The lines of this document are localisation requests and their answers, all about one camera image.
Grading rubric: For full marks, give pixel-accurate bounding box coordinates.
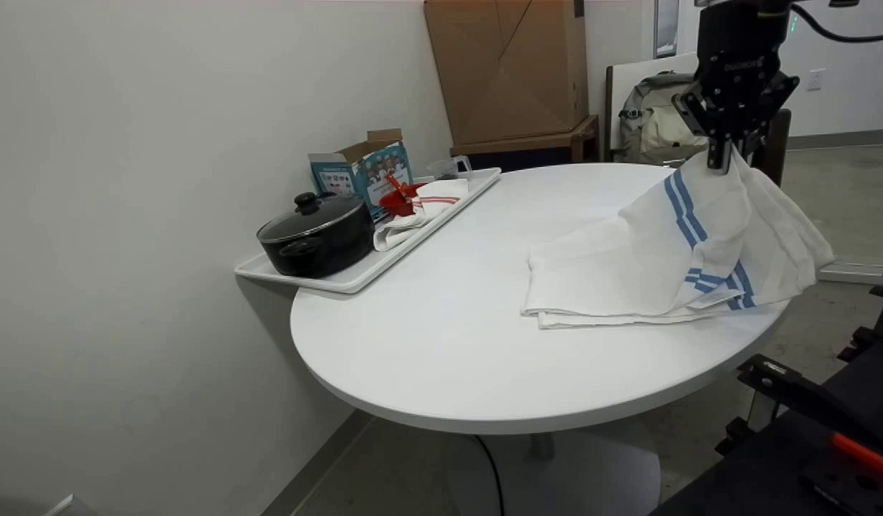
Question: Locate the white rectangular tray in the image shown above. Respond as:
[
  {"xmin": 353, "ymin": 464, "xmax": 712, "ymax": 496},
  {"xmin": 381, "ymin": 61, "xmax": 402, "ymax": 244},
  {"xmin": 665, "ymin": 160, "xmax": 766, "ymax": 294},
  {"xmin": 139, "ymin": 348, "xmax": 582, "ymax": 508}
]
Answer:
[{"xmin": 234, "ymin": 168, "xmax": 502, "ymax": 295}]

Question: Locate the white towel with blue stripes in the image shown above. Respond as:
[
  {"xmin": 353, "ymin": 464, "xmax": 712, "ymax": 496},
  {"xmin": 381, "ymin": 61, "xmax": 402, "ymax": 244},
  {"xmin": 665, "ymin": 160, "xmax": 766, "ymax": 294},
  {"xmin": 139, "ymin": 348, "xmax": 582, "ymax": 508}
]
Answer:
[{"xmin": 521, "ymin": 148, "xmax": 836, "ymax": 330}]

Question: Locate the window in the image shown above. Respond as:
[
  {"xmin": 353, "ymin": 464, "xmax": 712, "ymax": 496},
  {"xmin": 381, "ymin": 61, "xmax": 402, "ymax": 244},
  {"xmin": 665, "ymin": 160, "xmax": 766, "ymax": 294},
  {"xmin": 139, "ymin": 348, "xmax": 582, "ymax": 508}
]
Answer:
[{"xmin": 654, "ymin": 0, "xmax": 681, "ymax": 59}]

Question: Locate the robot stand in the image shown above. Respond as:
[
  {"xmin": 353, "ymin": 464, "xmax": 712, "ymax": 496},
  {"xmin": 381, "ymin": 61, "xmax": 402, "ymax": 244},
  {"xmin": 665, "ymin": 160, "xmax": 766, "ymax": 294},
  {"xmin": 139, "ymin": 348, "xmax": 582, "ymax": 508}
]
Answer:
[{"xmin": 649, "ymin": 269, "xmax": 883, "ymax": 516}]

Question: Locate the dark wooden chair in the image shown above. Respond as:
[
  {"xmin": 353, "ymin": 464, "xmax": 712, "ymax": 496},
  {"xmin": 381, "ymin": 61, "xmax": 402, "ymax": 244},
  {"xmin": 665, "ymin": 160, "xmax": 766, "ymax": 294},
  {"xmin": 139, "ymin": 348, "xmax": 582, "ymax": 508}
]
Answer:
[{"xmin": 743, "ymin": 107, "xmax": 792, "ymax": 188}]

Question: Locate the white towel with red stripes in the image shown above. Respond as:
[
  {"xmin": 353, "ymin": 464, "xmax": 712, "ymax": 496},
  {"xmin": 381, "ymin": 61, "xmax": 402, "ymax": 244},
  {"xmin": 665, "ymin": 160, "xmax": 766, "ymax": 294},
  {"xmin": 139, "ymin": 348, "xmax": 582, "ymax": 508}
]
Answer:
[{"xmin": 373, "ymin": 178, "xmax": 469, "ymax": 252}]

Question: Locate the low wooden bench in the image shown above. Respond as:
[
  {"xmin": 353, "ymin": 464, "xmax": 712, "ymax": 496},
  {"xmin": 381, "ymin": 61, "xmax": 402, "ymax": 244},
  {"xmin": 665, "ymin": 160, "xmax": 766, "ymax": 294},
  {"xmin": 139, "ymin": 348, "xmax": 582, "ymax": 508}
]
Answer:
[{"xmin": 450, "ymin": 115, "xmax": 601, "ymax": 173}]

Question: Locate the red plastic cup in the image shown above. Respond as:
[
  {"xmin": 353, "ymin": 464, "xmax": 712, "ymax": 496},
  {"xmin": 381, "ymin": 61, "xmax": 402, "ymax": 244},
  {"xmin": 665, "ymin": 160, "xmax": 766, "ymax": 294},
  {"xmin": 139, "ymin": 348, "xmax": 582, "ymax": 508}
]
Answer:
[{"xmin": 378, "ymin": 174, "xmax": 428, "ymax": 218}]

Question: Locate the glass pot lid black knob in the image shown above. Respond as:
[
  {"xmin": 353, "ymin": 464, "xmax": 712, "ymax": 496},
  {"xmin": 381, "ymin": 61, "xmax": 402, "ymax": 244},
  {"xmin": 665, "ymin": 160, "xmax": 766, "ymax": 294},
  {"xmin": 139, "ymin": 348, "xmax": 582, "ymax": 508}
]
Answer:
[{"xmin": 257, "ymin": 191, "xmax": 366, "ymax": 243}]

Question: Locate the black clamp with orange handle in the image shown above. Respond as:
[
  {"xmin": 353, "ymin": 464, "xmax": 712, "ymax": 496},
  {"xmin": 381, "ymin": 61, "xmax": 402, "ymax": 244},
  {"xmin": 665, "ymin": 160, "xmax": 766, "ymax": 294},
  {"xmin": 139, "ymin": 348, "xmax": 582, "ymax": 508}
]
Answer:
[{"xmin": 735, "ymin": 354, "xmax": 883, "ymax": 481}]

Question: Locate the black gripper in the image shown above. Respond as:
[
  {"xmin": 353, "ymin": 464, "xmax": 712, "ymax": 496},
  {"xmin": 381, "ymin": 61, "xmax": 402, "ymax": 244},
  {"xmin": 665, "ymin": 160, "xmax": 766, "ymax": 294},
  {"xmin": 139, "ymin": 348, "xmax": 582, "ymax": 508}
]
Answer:
[{"xmin": 674, "ymin": 0, "xmax": 801, "ymax": 174}]

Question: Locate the large brown cardboard box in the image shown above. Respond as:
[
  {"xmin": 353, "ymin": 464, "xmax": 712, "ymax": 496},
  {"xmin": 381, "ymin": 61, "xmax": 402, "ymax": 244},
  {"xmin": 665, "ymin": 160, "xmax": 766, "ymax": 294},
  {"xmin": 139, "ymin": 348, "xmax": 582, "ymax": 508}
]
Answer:
[{"xmin": 423, "ymin": 0, "xmax": 590, "ymax": 148}]

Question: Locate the teal printed cardboard box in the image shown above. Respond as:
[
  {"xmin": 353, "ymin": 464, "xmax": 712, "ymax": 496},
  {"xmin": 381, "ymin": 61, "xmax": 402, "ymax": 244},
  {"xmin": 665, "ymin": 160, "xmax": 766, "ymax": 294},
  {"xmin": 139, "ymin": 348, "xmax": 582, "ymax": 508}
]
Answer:
[{"xmin": 309, "ymin": 129, "xmax": 414, "ymax": 220}]

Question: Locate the grey and beige backpack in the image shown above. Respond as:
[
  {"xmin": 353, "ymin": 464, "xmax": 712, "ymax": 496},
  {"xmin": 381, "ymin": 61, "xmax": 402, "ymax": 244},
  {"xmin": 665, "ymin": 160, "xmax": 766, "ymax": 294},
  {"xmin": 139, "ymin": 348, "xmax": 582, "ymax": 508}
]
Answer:
[{"xmin": 619, "ymin": 70, "xmax": 709, "ymax": 166}]

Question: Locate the black cable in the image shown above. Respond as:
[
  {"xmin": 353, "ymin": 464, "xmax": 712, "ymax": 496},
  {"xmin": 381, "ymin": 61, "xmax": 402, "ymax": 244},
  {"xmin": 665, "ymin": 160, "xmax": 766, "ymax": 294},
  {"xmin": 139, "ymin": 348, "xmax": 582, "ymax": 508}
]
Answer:
[{"xmin": 474, "ymin": 434, "xmax": 506, "ymax": 516}]

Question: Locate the black cooking pot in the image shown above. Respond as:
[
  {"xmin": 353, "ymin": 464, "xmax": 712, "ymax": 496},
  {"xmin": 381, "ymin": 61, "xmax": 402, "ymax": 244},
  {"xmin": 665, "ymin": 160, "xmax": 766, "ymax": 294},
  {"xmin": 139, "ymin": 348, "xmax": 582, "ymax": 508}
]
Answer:
[{"xmin": 257, "ymin": 192, "xmax": 376, "ymax": 279}]

